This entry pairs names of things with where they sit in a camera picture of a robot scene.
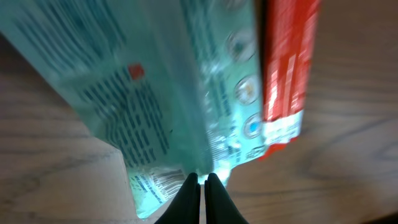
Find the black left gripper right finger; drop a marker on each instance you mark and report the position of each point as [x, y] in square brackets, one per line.
[220, 208]

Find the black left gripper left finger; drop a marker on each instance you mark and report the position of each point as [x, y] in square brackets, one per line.
[185, 207]

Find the white teal wipes packet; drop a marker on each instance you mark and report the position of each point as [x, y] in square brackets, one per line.
[177, 86]

